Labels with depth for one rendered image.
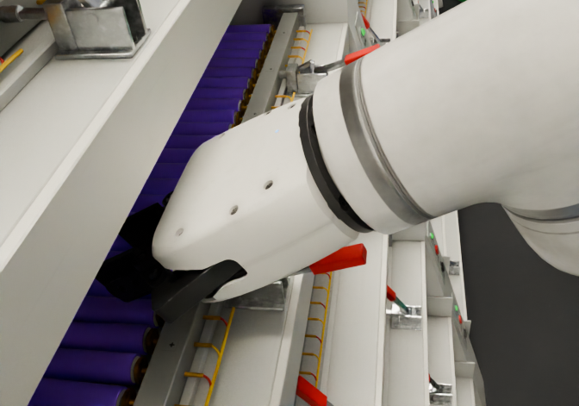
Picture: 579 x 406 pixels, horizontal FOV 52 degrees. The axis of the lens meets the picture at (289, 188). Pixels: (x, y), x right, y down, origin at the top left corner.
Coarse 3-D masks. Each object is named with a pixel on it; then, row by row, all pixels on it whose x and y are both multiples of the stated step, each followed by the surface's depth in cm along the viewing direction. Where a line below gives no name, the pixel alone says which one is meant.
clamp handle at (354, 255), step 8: (344, 248) 36; (352, 248) 36; (360, 248) 36; (328, 256) 36; (336, 256) 36; (344, 256) 36; (352, 256) 35; (360, 256) 35; (312, 264) 37; (320, 264) 36; (328, 264) 36; (336, 264) 36; (344, 264) 36; (352, 264) 36; (360, 264) 36; (296, 272) 37; (304, 272) 37; (320, 272) 37
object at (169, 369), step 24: (288, 24) 67; (288, 48) 64; (264, 72) 59; (264, 96) 55; (288, 96) 57; (192, 312) 36; (168, 336) 35; (192, 336) 35; (168, 360) 34; (192, 360) 35; (144, 384) 32; (168, 384) 32
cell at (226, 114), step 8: (184, 112) 55; (192, 112) 55; (200, 112) 55; (208, 112) 55; (216, 112) 54; (224, 112) 54; (232, 112) 54; (184, 120) 55; (192, 120) 55; (200, 120) 55; (208, 120) 54; (216, 120) 54; (224, 120) 54; (232, 120) 54
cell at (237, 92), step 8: (200, 88) 58; (208, 88) 58; (216, 88) 58; (224, 88) 58; (232, 88) 58; (240, 88) 57; (192, 96) 58; (200, 96) 58; (208, 96) 58; (216, 96) 58; (224, 96) 57; (232, 96) 57; (240, 96) 57
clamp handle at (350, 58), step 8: (368, 48) 56; (376, 48) 56; (352, 56) 56; (360, 56) 56; (312, 64) 58; (328, 64) 58; (336, 64) 57; (344, 64) 57; (312, 72) 58; (320, 72) 58
